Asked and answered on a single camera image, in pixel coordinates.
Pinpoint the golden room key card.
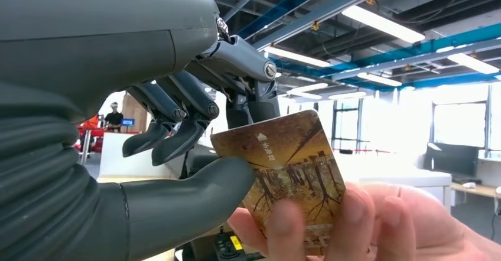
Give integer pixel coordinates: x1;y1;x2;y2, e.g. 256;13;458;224
210;109;347;257

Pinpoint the person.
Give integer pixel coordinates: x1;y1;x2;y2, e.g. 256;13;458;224
103;102;125;133

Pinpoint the white cabinet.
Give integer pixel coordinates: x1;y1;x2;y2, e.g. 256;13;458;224
97;132;185;182

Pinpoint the long white desk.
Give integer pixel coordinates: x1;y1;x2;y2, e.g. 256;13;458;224
336;159;453;213

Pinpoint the black monitor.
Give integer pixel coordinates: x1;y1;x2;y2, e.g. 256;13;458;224
422;142;490;184

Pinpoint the ceiling light panel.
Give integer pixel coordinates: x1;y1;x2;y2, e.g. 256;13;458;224
341;5;426;44
264;45;331;68
447;53;500;76
357;72;403;87
328;91;367;101

